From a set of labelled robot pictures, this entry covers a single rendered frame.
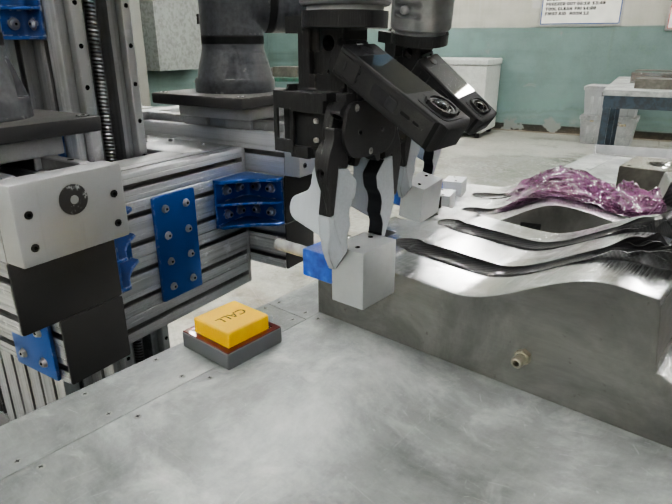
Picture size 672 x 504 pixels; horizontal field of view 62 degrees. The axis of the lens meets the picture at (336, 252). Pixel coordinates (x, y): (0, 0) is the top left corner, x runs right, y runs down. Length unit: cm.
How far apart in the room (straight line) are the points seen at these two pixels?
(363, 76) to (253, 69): 64
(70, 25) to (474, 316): 71
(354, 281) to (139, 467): 24
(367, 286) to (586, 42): 748
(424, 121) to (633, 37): 747
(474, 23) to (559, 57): 119
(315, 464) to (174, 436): 13
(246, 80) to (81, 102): 28
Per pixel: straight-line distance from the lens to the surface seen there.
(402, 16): 72
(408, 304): 63
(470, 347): 61
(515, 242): 77
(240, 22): 108
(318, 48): 49
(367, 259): 48
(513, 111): 806
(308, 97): 47
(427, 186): 78
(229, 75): 107
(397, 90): 43
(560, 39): 794
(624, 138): 727
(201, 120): 112
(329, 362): 62
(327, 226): 47
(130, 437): 55
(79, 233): 69
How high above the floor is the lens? 113
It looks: 21 degrees down
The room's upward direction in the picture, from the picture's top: straight up
